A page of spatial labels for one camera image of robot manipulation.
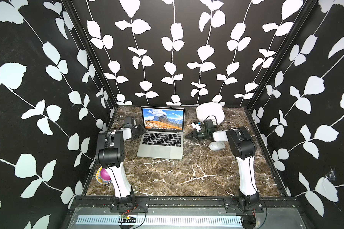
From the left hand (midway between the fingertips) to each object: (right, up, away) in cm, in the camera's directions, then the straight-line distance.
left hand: (146, 127), depth 103 cm
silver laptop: (+13, -5, -2) cm, 14 cm away
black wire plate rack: (+52, +2, +1) cm, 52 cm away
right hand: (+29, -5, -3) cm, 29 cm away
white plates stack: (+46, +12, -6) cm, 48 cm away
